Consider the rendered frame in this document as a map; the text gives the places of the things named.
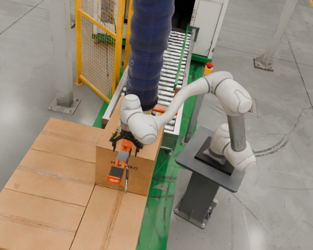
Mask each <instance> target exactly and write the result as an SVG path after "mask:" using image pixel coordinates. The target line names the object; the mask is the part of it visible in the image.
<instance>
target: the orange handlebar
mask: <svg viewBox="0 0 313 250"><path fill-rule="evenodd" d="M152 111H154V112H159V113H164V112H165V111H166V110H163V109H158V108H153V109H152ZM132 144H133V143H132V142H131V141H127V140H126V139H124V140H123V141H122V144H121V148H120V151H123V150H124V149H126V150H127V151H126V152H128V153H130V150H131V148H132ZM118 164H119V160H116V162H115V164H114V165H115V166H118ZM125 165H126V162H125V161H123V162H122V165H121V167H123V168H125ZM109 180H110V182H111V183H113V184H117V183H119V181H118V180H114V179H109Z"/></svg>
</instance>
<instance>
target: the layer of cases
mask: <svg viewBox="0 0 313 250"><path fill-rule="evenodd" d="M103 131H104V129H101V128H97V127H92V126H88V125H82V124H78V123H73V122H69V121H65V120H60V119H56V118H50V119H49V121H48V122H47V124H46V125H45V127H44V128H43V130H42V131H41V133H40V134H39V136H38V137H37V139H36V140H35V142H34V143H33V145H32V146H31V148H30V149H29V151H28V152H27V154H26V155H25V157H24V158H23V160H22V161H21V163H20V164H19V166H18V167H17V169H16V170H15V172H14V173H13V175H12V176H11V178H10V179H9V181H8V182H7V184H6V185H5V187H4V188H3V190H2V191H1V193H0V250H136V246H137V242H138V237H139V233H140V228H141V224H142V220H143V215H144V211H145V206H146V202H147V198H148V194H147V196H145V195H141V194H137V193H133V192H129V191H127V193H125V190H122V189H118V188H114V187H109V186H105V185H101V184H98V183H95V158H96V145H97V143H98V141H99V139H100V137H101V135H102V133H103ZM149 187H150V186H149ZM149 189H150V188H149ZM148 193H149V190H148Z"/></svg>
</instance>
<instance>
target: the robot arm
mask: <svg viewBox="0 0 313 250"><path fill-rule="evenodd" d="M207 93H212V94H213V95H215V96H217V97H218V99H219V101H220V103H221V105H222V107H223V109H224V111H225V113H226V114H227V119H228V124H222V125H220V126H218V127H217V129H216V130H215V131H214V134H213V136H212V139H211V143H210V146H209V147H208V148H207V149H206V150H205V151H203V155H206V156H208V157H210V158H212V159H213V160H215V161H217V162H219V163H220V164H221V165H224V163H225V161H226V160H228V161H229V162H230V163H231V164H232V165H233V166H234V167H235V168H236V169H237V170H239V171H241V172H246V173H247V172H249V171H251V170H252V169H253V168H254V167H255V165H256V158H255V156H254V155H253V152H252V150H251V147H250V145H249V143H248V142H247V141H246V137H245V122H244V113H246V112H247V111H249V109H250V108H251V106H252V99H251V96H250V94H249V93H248V92H247V91H246V90H245V89H244V88H243V87H242V86H241V85H240V84H239V83H237V82H236V81H234V79H233V76H232V74H231V73H230V72H227V71H217V72H213V73H210V74H207V75H205V76H203V77H201V78H199V79H197V80H196V81H194V82H192V83H190V84H188V85H186V86H185V87H183V88H182V89H180V90H179V91H178V92H177V94H176V95H175V97H174V98H173V100H172V101H171V103H170V105H169V106H168V108H167V109H166V111H165V112H164V113H163V114H162V115H160V116H157V117H155V116H153V115H145V114H144V113H143V111H142V107H141V103H140V100H139V97H138V96H136V95H133V94H129V95H126V96H125V97H124V98H123V100H122V103H121V108H120V116H121V124H120V127H121V131H119V130H118V129H116V132H115V133H114V134H113V135H112V136H111V137H110V139H109V142H112V146H113V152H114V151H115V148H116V142H117V141H118V140H120V139H126V140H130V141H131V142H132V143H133V144H134V145H135V146H136V153H135V157H136V156H137V152H139V151H140V149H142V148H143V144H144V145H149V144H152V143H154V142H155V140H156V138H157V133H158V131H159V129H160V128H161V127H163V126H165V125H166V124H168V123H169V122H170V121H171V120H172V119H173V117H174V116H175V114H176V113H177V111H178V110H179V108H180V107H181V105H182V104H183V102H184V101H185V100H186V99H187V98H188V97H190V96H194V95H200V94H207ZM117 134H120V136H118V137H116V138H114V137H115V136H116V135H117ZM134 137H135V138H136V139H137V141H136V140H135V139H134Z"/></svg>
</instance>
